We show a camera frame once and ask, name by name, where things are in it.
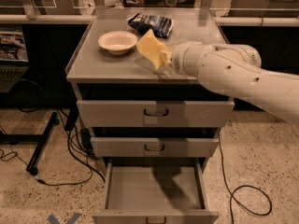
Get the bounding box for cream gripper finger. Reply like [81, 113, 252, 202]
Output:
[161, 50, 172, 67]

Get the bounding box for yellow sponge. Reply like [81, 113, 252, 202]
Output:
[136, 29, 167, 70]

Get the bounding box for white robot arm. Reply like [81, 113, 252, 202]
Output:
[162, 42, 299, 125]

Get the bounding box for grey drawer cabinet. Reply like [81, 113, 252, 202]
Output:
[64, 7, 249, 224]

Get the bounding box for grey top drawer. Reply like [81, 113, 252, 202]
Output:
[77, 100, 235, 128]

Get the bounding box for grey drawer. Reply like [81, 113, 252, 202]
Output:
[93, 160, 219, 224]
[77, 100, 235, 128]
[91, 137, 219, 158]

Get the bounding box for grey middle drawer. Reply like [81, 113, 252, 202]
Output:
[91, 137, 219, 158]

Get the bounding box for grey bottom drawer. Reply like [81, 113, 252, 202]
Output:
[93, 160, 219, 224]

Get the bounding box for blue chip bag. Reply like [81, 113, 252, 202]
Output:
[127, 13, 173, 38]

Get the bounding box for white bowl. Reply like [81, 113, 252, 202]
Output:
[98, 31, 137, 55]

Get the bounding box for clear water bottle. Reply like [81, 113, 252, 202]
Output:
[114, 0, 124, 9]

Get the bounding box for black power adapter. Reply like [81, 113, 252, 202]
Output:
[80, 128, 92, 150]

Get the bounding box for black table leg base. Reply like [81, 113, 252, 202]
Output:
[0, 112, 59, 175]

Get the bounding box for black floor cables left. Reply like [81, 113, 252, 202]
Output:
[0, 108, 107, 187]

